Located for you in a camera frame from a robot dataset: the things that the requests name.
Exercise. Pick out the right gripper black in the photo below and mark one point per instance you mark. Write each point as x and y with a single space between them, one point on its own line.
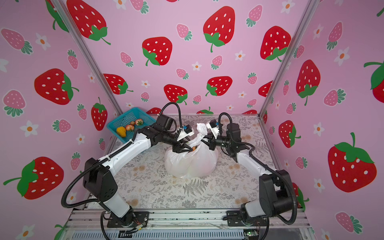
212 144

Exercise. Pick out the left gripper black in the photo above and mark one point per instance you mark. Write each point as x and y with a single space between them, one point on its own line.
179 148

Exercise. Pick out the white lemon print plastic bag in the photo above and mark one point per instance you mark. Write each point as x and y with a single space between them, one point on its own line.
199 163

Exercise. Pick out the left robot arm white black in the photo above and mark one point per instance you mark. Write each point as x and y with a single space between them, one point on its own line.
99 175

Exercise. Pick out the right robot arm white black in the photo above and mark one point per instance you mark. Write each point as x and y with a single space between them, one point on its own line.
277 197

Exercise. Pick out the yellow fake lemon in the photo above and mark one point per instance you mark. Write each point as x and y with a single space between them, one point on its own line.
121 131

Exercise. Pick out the teal plastic mesh basket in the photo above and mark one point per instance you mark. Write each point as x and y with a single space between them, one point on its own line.
131 120

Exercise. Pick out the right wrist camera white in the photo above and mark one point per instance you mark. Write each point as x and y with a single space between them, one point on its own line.
213 126

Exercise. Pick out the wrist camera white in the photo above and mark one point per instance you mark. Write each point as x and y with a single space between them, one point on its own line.
185 131
213 126

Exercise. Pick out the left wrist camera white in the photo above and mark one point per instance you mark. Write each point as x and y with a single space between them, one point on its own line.
185 131

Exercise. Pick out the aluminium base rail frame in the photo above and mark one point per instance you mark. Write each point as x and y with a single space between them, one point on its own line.
184 224

